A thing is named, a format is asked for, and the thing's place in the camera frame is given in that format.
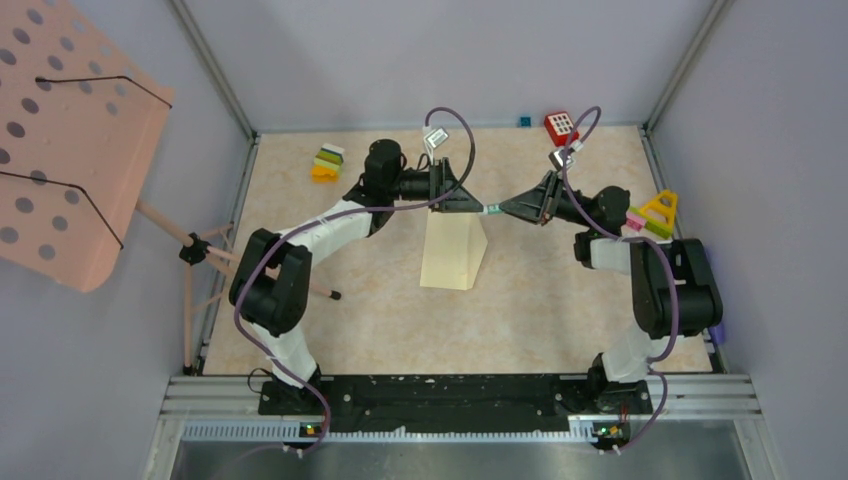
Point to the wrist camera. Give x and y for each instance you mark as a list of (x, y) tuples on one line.
[(432, 138), (563, 158)]

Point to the pink perforated music stand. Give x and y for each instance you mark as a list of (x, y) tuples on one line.
[(81, 124)]

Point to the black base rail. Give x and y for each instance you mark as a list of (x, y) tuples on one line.
[(447, 409)]

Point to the pink small block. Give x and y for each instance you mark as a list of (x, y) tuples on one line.
[(635, 222)]

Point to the stacked colourful toy blocks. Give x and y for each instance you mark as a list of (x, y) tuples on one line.
[(327, 164)]

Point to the yellow green toy block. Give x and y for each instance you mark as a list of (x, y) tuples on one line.
[(659, 214)]

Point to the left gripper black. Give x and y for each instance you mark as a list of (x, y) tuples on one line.
[(442, 181)]

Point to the glue stick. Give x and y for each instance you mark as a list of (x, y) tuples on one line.
[(492, 209)]

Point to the red toy block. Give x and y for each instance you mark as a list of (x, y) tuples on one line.
[(560, 128)]

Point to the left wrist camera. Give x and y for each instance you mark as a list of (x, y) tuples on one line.
[(432, 138)]

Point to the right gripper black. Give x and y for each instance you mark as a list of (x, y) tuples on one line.
[(531, 205)]

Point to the yellow envelope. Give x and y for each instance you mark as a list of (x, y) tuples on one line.
[(454, 247)]

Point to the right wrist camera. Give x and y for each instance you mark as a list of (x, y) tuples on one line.
[(563, 158)]

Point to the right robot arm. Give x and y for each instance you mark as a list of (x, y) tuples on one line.
[(673, 289)]

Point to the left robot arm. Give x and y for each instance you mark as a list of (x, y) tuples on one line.
[(270, 290)]

